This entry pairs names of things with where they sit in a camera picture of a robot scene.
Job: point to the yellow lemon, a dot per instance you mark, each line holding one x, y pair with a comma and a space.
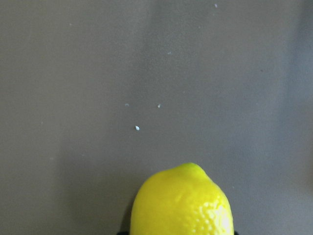
181, 201

